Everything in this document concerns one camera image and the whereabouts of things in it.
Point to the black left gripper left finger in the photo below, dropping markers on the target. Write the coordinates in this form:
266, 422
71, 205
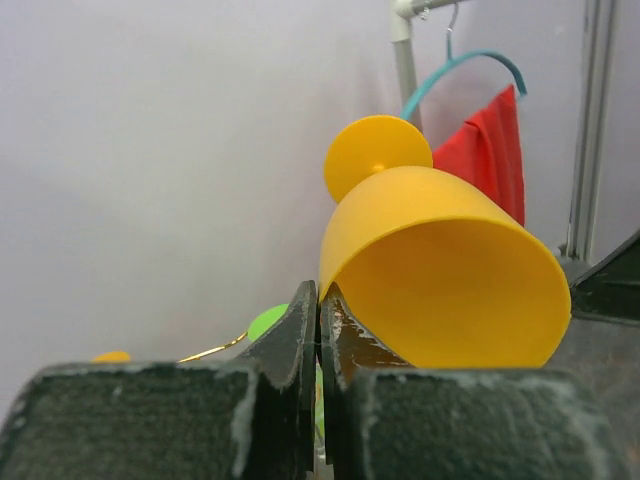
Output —
250, 417

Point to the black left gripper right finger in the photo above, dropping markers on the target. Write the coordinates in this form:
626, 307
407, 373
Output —
384, 419

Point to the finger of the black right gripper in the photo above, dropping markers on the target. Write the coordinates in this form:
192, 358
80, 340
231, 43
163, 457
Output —
609, 291

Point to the gold wire glass rack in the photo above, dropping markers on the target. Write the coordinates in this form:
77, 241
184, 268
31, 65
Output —
214, 350

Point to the green plastic goblet front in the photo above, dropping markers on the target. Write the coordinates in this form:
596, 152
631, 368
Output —
264, 321

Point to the orange plastic goblet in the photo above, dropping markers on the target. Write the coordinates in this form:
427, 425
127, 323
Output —
429, 264
112, 357

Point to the orange plastic goblet front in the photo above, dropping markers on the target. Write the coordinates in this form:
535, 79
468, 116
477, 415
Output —
429, 264

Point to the red cloth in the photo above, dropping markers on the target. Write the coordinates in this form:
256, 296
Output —
486, 153

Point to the silver metal pole frame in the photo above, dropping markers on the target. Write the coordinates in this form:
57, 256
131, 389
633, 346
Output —
402, 12

